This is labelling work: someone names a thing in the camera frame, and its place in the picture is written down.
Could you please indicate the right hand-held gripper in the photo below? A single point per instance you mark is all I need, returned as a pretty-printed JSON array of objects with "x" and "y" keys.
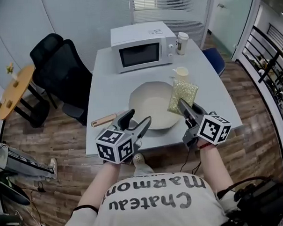
[{"x": 213, "y": 130}]

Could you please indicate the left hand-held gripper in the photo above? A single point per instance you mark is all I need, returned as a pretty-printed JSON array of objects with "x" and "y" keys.
[{"x": 110, "y": 146}]

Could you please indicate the beige knitted fabric piece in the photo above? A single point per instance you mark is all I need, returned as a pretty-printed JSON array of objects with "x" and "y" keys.
[{"x": 183, "y": 92}]

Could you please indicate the person's right forearm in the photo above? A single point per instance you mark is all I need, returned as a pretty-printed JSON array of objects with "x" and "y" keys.
[{"x": 215, "y": 167}]

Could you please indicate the person's left forearm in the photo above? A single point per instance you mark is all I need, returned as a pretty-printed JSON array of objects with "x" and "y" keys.
[{"x": 100, "y": 184}]

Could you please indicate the person's white shoe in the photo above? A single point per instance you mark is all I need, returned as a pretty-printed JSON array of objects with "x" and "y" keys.
[{"x": 138, "y": 159}]

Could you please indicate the cream mug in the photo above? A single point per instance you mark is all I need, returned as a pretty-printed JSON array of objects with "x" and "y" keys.
[{"x": 182, "y": 73}]

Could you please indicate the person's leg in grey trousers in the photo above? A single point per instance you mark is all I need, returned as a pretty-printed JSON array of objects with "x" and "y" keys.
[{"x": 144, "y": 169}]

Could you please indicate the blue chair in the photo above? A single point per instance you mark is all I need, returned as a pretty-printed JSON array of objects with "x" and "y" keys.
[{"x": 214, "y": 61}]

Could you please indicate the white lidded paper cup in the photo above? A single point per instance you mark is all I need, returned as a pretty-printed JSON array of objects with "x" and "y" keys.
[{"x": 182, "y": 44}]

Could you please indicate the white microwave oven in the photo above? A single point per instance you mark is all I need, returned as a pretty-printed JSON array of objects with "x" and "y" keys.
[{"x": 141, "y": 51}]

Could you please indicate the person's cream printed shirt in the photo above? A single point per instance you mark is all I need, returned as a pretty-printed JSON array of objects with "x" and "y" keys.
[{"x": 148, "y": 208}]

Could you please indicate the black office chair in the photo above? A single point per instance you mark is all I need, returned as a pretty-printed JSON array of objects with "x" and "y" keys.
[{"x": 60, "y": 74}]

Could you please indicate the black metal railing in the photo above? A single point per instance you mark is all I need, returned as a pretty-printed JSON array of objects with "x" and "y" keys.
[{"x": 270, "y": 64}]

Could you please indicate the black backpack with equipment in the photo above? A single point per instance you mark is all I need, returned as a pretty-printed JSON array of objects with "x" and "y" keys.
[{"x": 260, "y": 198}]

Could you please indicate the round wooden side table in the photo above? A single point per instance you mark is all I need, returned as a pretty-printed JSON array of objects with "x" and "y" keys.
[{"x": 16, "y": 92}]

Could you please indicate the small potted plant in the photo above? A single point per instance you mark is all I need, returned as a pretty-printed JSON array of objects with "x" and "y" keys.
[{"x": 10, "y": 70}]

